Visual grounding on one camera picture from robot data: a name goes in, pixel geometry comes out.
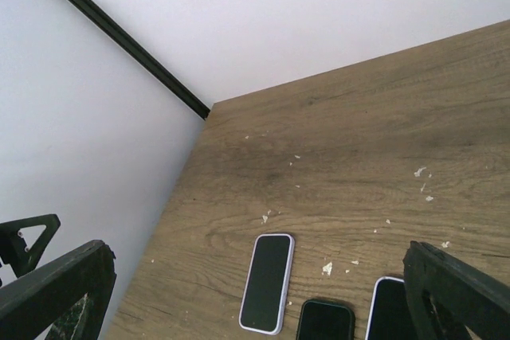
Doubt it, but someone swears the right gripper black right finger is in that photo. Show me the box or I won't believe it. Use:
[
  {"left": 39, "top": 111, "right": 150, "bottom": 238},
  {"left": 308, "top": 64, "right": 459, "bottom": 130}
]
[{"left": 403, "top": 241, "right": 509, "bottom": 339}]

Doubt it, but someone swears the left black frame post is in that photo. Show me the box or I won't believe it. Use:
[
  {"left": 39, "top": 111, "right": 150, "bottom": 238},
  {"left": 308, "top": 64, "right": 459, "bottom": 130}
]
[{"left": 67, "top": 0, "right": 210, "bottom": 119}]

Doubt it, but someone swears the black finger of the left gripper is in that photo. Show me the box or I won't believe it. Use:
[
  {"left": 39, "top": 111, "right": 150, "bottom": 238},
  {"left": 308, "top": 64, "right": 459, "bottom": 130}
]
[{"left": 1, "top": 214, "right": 61, "bottom": 268}]

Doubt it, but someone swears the lilac phone case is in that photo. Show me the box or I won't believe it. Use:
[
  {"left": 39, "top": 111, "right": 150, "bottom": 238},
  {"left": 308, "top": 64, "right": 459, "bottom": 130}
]
[{"left": 364, "top": 276, "right": 407, "bottom": 340}]

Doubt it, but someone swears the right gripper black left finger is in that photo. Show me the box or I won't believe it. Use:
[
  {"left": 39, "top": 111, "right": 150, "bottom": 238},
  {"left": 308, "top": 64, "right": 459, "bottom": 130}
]
[{"left": 1, "top": 240, "right": 116, "bottom": 339}]

